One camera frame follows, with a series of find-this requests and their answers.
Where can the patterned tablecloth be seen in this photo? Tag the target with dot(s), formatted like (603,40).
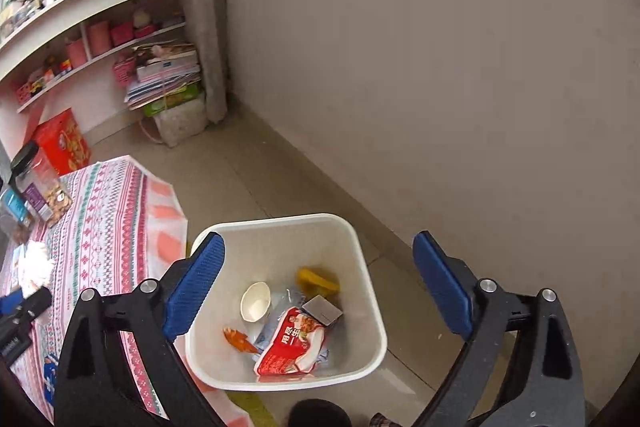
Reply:
(110,217)

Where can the white plastic trash bin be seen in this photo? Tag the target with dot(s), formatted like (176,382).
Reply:
(300,247)

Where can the small pink basket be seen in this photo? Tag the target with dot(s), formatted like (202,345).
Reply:
(23,93)

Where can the white bag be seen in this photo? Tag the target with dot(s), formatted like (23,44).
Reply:
(182,122)

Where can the grey square box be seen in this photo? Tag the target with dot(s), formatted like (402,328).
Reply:
(322,309)

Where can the blue snack packet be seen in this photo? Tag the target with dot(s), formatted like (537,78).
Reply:
(49,374)

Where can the red instant noodle cup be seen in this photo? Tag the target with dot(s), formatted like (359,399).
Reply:
(290,342)

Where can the small white cup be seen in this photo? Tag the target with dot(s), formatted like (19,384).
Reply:
(255,302)

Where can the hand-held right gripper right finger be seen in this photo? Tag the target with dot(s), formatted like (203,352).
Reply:
(442,289)

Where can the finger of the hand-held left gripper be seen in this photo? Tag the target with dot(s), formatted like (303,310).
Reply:
(35,304)
(7,303)

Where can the yellow wrapper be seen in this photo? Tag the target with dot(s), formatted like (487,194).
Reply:
(312,279)

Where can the green cardboard box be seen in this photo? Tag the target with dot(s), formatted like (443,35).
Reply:
(170,102)

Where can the pile of papers and books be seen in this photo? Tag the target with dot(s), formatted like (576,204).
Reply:
(165,74)

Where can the clear jar with purple label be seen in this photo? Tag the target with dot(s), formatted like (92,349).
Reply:
(45,192)

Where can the black round object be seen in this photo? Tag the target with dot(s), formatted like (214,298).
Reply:
(320,413)

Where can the pink shelf basket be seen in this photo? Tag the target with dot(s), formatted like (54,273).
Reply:
(122,34)

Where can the small white crumpled tissue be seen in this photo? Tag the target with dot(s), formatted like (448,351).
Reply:
(36,262)

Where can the large pink basket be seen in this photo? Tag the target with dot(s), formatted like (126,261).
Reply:
(125,72)

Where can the red carton box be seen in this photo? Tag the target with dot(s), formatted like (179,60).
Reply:
(65,142)

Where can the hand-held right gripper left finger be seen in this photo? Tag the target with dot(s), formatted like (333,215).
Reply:
(195,287)

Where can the beige curtain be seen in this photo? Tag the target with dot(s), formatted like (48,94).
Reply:
(207,7)

